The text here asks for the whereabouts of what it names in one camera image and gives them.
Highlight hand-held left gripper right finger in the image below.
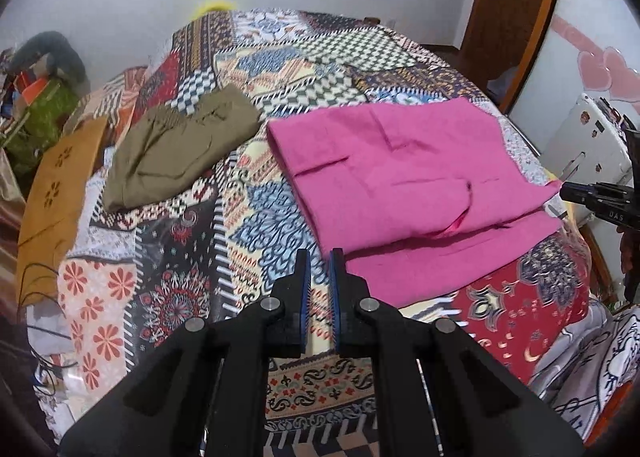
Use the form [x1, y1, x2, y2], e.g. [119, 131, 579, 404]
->
[330, 248, 586, 457]

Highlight white printed cloth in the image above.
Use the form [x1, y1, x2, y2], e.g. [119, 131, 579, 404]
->
[530, 297, 640, 438]

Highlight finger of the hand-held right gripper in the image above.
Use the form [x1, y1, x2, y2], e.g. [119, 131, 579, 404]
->
[559, 181, 640, 201]
[575, 199, 640, 229]

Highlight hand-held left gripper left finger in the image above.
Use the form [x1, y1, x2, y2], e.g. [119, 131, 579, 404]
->
[59, 249, 311, 457]

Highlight pink heart wall sticker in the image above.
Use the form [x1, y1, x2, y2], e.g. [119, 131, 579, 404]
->
[577, 47, 628, 92]

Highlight black floor cable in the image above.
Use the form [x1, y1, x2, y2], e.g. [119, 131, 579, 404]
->
[17, 262, 76, 373]

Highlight white appliance with stickers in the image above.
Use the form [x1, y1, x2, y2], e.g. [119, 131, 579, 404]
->
[542, 93, 636, 188]

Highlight green patterned bag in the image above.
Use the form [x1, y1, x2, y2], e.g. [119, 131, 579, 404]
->
[2, 79, 81, 178]

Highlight olive green pants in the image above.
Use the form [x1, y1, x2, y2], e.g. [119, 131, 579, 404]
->
[102, 85, 261, 212]

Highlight yellow object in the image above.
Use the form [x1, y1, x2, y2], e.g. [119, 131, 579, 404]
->
[192, 0, 236, 18]

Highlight pink pants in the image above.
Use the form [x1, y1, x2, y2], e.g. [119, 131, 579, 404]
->
[266, 99, 565, 305]

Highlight wooden headboard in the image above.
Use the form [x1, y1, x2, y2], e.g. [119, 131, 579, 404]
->
[16, 117, 111, 308]

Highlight grey plush cushion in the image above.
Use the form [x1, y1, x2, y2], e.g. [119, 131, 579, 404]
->
[10, 31, 88, 82]

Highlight patchwork printed bedspread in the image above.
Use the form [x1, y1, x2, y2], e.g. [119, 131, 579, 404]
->
[30, 9, 601, 457]

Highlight orange box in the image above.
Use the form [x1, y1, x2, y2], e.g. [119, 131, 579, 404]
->
[22, 79, 51, 102]

